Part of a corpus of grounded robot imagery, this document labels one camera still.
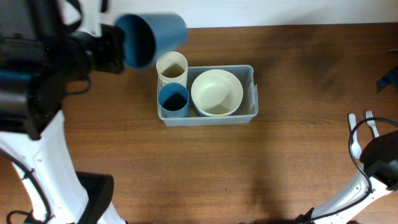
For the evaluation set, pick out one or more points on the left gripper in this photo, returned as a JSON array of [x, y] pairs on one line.
[[114, 45]]

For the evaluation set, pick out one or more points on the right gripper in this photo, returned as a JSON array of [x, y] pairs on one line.
[[390, 78]]

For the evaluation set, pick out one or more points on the white plastic fork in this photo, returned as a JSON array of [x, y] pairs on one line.
[[372, 123]]

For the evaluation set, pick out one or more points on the blue cup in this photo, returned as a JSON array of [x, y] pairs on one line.
[[174, 100], [149, 36]]

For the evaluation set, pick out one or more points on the white plastic spoon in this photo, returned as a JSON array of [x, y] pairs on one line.
[[356, 148]]

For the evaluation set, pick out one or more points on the cream cup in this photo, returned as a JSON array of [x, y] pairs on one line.
[[172, 67]]

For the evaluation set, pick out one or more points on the cream bowl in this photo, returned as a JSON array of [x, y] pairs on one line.
[[217, 92]]

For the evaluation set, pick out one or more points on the blue bowl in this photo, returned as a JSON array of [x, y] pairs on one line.
[[197, 111]]

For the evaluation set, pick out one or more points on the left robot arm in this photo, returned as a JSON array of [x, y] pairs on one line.
[[45, 45]]

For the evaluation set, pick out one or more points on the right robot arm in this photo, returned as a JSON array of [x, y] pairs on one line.
[[376, 176]]

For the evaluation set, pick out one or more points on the clear plastic container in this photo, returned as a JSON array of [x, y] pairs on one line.
[[248, 109]]

